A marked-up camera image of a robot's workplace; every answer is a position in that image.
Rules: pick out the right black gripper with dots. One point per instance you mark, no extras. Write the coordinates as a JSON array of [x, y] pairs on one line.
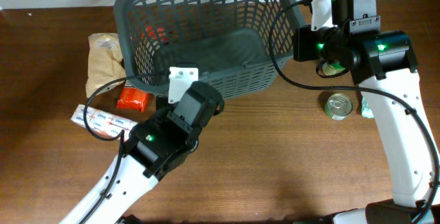
[[301, 39]]

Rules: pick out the green lid glass jar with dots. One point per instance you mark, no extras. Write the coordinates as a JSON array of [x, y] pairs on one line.
[[331, 69]]

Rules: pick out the orange snack packet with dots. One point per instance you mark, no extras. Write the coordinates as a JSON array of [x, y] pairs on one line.
[[132, 98]]

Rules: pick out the grey plastic shopping basket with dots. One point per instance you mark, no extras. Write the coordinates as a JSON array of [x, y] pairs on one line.
[[238, 46]]

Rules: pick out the tissue pocket packs bundle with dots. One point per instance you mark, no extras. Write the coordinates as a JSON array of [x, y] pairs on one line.
[[108, 125]]

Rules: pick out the beige grain pouch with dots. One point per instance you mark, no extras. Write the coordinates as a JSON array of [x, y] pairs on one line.
[[104, 61]]

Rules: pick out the pale green foil packet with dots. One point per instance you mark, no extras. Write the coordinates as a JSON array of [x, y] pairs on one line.
[[365, 109]]

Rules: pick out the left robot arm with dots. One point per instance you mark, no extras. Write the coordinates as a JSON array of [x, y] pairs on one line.
[[154, 148]]

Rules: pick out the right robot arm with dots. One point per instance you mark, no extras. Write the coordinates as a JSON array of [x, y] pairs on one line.
[[384, 67]]

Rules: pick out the green label tin can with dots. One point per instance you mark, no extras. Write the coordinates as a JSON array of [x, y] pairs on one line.
[[338, 106]]

